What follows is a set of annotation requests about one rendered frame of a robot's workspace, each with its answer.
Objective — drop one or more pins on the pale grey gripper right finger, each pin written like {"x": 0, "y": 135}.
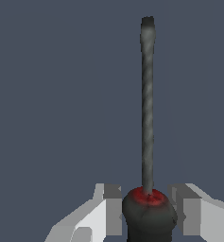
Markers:
{"x": 204, "y": 217}

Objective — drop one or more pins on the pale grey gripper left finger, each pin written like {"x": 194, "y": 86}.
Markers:
{"x": 97, "y": 217}

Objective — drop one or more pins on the black red-collared screwdriver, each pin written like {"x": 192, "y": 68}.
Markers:
{"x": 147, "y": 126}

